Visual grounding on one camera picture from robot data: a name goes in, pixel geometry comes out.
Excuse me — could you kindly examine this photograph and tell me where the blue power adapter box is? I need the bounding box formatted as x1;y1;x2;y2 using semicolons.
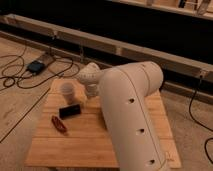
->
27;61;45;74

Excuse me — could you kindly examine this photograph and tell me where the translucent plastic cup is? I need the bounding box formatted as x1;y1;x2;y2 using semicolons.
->
60;82;75;104

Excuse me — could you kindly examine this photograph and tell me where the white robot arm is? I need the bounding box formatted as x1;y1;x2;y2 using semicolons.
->
77;61;170;171

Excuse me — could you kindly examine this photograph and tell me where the black eraser block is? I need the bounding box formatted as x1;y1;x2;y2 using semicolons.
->
59;104;81;119

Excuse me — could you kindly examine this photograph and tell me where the black floor cable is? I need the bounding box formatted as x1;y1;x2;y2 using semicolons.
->
0;44;81;144
188;77;213;166

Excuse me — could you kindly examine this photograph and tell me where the red-brown chili pepper toy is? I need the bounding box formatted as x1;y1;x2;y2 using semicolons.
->
51;116;67;133

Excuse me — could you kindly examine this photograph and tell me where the black floor cable left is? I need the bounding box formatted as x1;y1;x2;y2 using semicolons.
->
0;44;81;144

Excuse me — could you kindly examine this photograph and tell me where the black floor cable right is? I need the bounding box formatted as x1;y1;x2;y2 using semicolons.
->
188;77;213;166

